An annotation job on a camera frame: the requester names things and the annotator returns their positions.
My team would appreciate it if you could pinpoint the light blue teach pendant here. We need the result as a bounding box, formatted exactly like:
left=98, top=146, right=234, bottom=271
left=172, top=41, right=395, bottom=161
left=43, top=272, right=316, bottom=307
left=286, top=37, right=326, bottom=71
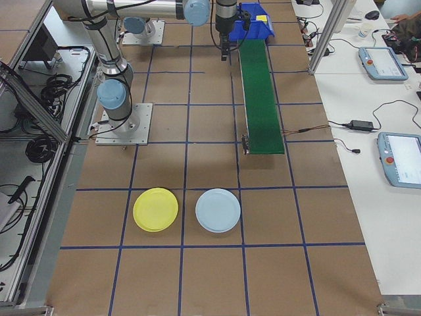
left=357, top=45, right=410, bottom=82
left=376, top=131, right=421, bottom=190

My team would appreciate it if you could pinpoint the light blue plastic plate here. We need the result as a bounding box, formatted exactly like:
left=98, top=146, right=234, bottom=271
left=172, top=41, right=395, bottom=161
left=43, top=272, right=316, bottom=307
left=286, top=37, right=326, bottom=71
left=195, top=188, right=242, bottom=234

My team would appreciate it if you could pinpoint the white square base plate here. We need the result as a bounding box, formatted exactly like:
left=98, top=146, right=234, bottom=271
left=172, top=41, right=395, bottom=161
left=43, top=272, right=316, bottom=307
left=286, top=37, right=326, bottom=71
left=95, top=102, right=154, bottom=146
left=121, top=20, right=165, bottom=46

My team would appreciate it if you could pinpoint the black control box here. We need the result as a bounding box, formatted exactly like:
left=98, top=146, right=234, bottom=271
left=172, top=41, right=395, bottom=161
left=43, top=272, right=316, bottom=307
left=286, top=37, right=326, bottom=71
left=19, top=22, right=60, bottom=70

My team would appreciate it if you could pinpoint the black red electronics board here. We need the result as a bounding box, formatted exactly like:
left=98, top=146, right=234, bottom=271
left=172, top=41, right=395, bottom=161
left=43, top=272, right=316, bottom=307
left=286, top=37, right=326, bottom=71
left=381, top=29, right=401, bottom=45

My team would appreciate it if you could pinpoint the black barrel plug cable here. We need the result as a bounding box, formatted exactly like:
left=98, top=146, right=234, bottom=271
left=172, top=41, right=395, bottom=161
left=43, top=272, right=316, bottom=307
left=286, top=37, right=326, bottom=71
left=334, top=140, right=361, bottom=155

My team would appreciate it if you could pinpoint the blue plastic storage bin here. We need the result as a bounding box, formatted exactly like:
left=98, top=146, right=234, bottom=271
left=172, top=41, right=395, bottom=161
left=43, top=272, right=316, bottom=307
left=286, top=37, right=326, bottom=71
left=229, top=2, right=276, bottom=43

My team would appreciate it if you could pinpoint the aluminium bar frame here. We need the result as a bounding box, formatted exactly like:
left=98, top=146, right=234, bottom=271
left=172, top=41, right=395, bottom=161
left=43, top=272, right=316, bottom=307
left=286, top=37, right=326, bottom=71
left=0, top=0, right=99, bottom=309

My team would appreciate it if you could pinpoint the person forearm camouflage sleeve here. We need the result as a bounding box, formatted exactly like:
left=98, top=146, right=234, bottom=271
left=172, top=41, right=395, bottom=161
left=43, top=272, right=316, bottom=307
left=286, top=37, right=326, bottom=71
left=391, top=13, right=421, bottom=63

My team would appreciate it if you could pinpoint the aluminium corner profile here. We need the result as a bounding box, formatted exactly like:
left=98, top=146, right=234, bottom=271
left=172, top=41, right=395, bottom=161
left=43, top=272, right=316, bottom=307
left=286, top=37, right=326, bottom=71
left=0, top=304, right=55, bottom=316
left=376, top=301, right=421, bottom=316

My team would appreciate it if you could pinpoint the aluminium profile post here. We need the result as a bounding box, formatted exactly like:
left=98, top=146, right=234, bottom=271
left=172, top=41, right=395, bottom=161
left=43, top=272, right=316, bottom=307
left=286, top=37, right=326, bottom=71
left=308, top=0, right=350, bottom=76

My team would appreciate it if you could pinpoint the yellow plastic plate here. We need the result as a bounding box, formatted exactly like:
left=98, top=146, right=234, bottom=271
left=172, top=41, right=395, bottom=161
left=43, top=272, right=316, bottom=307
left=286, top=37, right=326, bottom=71
left=132, top=187, right=180, bottom=232

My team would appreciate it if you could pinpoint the green conveyor belt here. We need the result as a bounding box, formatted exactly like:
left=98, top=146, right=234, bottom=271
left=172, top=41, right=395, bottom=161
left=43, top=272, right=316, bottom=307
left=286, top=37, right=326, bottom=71
left=237, top=38, right=286, bottom=157

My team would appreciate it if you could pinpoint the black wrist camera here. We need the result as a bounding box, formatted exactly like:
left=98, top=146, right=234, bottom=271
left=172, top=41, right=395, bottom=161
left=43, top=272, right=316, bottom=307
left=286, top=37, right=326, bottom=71
left=237, top=2, right=253, bottom=31

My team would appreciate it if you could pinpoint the black handheld tool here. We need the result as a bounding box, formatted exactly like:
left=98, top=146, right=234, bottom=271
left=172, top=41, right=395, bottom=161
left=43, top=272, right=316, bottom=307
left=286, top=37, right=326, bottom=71
left=8, top=176, right=36, bottom=203

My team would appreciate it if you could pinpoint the red conveyor power wire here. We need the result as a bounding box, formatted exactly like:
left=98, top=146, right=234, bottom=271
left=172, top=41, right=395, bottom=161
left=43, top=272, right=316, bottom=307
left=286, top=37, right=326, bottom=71
left=283, top=124, right=331, bottom=136

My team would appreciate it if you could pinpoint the black cable coil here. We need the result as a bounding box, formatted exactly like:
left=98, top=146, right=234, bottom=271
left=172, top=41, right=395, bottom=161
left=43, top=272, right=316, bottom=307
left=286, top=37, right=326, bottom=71
left=41, top=74, right=73, bottom=106
left=25, top=134, right=55, bottom=164

